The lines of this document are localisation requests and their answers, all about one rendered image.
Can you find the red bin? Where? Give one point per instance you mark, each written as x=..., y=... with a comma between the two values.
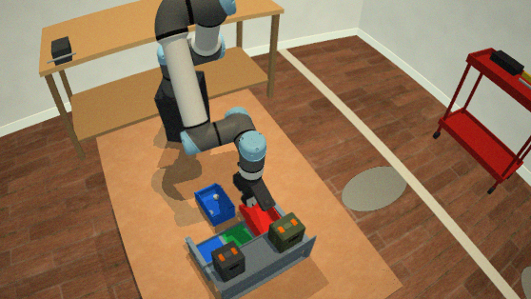
x=257, y=219

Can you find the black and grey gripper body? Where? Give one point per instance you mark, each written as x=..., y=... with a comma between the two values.
x=238, y=179

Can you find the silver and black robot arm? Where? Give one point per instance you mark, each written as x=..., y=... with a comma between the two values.
x=173, y=17

